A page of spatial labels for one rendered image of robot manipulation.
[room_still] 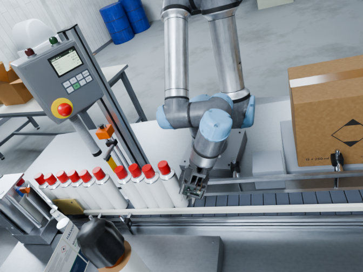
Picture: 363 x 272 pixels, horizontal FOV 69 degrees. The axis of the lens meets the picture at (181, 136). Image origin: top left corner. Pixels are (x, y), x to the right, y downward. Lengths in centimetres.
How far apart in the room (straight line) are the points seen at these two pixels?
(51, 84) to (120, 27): 644
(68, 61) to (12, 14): 546
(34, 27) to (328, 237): 531
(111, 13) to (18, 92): 443
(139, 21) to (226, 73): 678
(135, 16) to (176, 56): 680
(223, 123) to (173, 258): 44
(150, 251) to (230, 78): 61
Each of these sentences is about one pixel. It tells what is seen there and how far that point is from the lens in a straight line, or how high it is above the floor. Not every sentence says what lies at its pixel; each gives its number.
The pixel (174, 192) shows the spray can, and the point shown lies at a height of 98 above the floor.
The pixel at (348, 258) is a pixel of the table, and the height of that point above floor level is 83.
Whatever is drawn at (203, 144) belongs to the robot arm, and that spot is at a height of 119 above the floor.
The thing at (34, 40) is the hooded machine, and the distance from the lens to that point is 551.
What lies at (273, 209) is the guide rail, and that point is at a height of 91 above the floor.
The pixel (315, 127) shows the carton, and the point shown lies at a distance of 92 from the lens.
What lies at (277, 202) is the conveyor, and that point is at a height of 88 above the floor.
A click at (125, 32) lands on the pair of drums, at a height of 22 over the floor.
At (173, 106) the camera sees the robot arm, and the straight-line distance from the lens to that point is 77.
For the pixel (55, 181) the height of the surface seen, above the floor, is 105.
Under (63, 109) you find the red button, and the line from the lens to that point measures 81.
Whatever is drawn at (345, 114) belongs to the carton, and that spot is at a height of 106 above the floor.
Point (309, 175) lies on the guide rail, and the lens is 86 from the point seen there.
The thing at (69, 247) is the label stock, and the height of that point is 102.
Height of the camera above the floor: 160
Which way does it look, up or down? 35 degrees down
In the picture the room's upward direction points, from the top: 21 degrees counter-clockwise
